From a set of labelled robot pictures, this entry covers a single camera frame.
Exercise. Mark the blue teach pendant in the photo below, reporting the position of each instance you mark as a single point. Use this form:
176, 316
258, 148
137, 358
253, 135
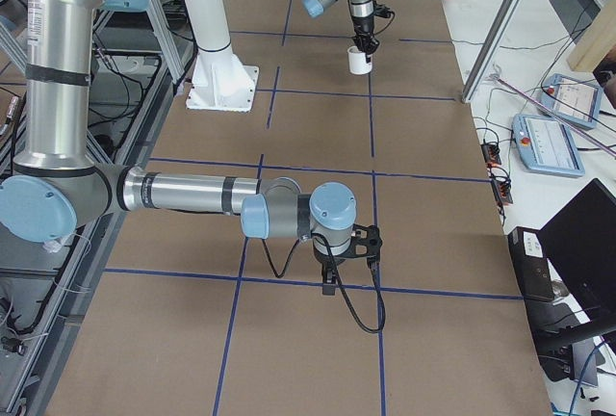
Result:
546, 146
576, 100

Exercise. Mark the far blue teach pendant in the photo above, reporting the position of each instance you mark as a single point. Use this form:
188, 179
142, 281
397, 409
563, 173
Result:
576, 100

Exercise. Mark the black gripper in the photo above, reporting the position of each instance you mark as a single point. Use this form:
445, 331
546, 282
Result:
325, 259
362, 26

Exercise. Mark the aluminium side frame rail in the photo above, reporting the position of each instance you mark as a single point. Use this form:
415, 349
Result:
33, 347

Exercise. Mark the near blue teach pendant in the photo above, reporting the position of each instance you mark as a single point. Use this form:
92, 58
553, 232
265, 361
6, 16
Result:
546, 146

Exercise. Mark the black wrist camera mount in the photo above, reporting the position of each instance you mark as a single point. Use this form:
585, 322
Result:
366, 243

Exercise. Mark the black box with label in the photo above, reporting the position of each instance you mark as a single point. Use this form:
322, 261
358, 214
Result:
530, 264

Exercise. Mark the orange black connector block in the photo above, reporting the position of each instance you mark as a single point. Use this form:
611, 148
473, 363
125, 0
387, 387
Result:
501, 187
491, 154

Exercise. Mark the black laptop computer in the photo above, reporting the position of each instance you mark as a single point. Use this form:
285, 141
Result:
579, 241

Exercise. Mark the aluminium frame post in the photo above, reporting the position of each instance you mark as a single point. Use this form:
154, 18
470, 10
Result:
489, 48

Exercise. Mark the white smiley mug black handle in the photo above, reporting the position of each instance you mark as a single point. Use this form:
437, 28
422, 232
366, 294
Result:
357, 64

